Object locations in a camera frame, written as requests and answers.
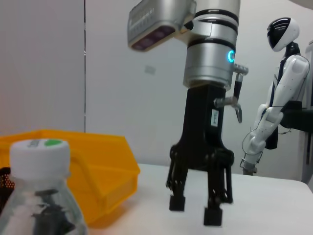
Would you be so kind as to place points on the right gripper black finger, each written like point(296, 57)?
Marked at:
point(215, 215)
point(177, 203)

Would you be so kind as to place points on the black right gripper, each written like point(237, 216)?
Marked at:
point(200, 127)

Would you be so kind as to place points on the clear green-label water bottle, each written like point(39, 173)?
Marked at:
point(39, 159)

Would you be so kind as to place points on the black mesh pen holder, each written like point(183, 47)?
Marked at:
point(5, 178)

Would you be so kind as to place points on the yellow plastic bin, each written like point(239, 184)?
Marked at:
point(102, 156)

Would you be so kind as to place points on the black stand behind humanoid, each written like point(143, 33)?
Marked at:
point(298, 117)

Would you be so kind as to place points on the white humanoid robot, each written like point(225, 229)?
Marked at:
point(291, 73)

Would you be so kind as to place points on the right wrist camera housing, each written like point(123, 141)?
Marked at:
point(156, 24)

